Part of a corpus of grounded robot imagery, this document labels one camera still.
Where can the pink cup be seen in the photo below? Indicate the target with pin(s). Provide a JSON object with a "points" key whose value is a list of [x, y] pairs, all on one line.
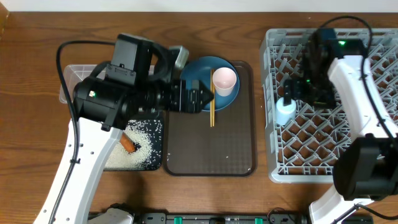
{"points": [[224, 80]]}

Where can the dark blue plate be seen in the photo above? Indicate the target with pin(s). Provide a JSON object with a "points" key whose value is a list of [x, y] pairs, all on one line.
{"points": [[200, 69]]}

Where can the clear plastic waste bin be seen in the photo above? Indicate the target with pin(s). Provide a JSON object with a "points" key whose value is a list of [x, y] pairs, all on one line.
{"points": [[74, 74]]}

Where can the white rice pile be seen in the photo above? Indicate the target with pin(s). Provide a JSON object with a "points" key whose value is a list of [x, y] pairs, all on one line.
{"points": [[136, 149]]}

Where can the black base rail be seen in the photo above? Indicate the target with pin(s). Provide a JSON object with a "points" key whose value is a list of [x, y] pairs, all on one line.
{"points": [[118, 213]]}

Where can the grey dishwasher rack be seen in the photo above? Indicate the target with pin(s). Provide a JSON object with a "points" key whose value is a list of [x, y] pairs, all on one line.
{"points": [[306, 148]]}

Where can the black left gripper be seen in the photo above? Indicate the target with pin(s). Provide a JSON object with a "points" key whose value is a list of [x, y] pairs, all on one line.
{"points": [[177, 104]]}

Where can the black food waste tray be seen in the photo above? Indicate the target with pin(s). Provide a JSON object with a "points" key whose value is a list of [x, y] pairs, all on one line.
{"points": [[152, 140]]}

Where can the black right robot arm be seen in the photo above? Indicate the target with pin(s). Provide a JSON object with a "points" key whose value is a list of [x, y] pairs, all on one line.
{"points": [[367, 171]]}

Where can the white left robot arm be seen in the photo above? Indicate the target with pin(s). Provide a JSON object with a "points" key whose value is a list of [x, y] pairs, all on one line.
{"points": [[100, 111]]}

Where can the brown serving tray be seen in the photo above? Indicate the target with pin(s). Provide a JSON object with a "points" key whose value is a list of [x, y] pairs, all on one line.
{"points": [[194, 148]]}

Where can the light blue cup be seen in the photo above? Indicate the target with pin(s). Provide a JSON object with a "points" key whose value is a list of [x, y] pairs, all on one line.
{"points": [[284, 113]]}

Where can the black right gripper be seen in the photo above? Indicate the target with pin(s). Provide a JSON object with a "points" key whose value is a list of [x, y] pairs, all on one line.
{"points": [[293, 89]]}

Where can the orange carrot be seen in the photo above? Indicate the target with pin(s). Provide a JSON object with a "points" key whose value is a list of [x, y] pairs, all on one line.
{"points": [[127, 144]]}

